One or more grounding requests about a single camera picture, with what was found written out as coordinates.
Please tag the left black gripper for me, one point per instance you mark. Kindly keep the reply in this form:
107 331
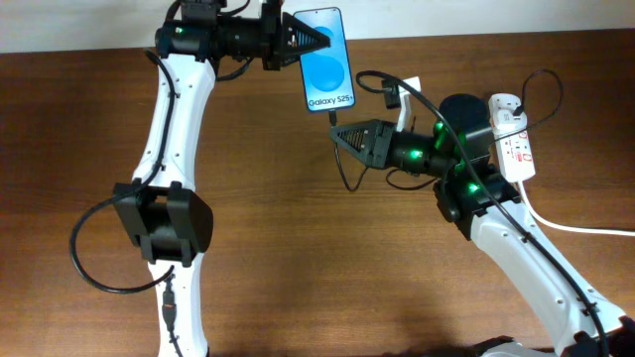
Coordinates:
286 25

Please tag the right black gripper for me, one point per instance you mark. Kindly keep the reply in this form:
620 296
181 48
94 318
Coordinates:
379 145

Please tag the blue Samsung Galaxy smartphone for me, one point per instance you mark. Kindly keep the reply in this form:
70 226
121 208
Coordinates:
326 73

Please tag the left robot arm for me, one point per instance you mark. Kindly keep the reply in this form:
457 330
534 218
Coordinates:
163 216

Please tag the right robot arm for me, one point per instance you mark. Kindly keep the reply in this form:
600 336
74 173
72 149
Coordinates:
488 210

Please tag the white USB charger plug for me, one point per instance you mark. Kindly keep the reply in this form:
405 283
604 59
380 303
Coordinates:
502 107

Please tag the white power strip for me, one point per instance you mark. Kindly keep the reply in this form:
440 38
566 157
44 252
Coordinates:
514 154

